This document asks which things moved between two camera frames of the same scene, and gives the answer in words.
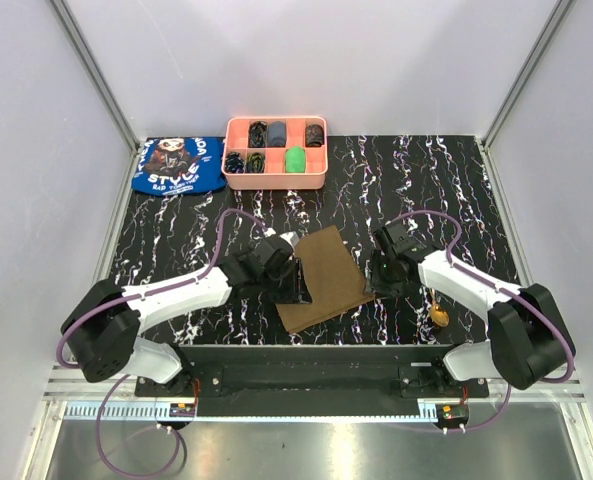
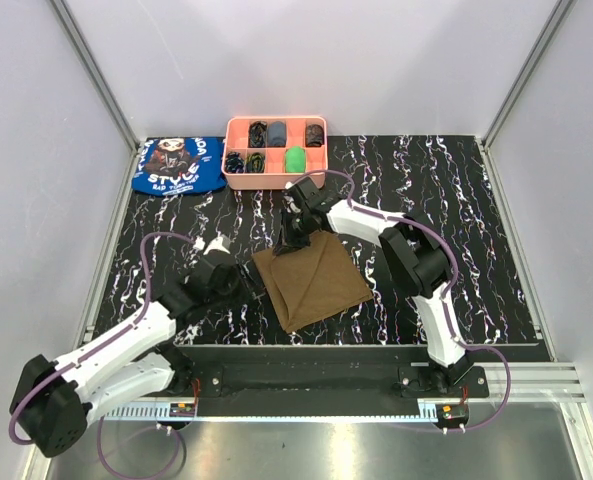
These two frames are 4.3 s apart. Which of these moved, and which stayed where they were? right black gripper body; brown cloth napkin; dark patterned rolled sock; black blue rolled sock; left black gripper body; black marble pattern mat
Moved: left black gripper body; right black gripper body
Stayed: brown cloth napkin; black blue rolled sock; dark patterned rolled sock; black marble pattern mat
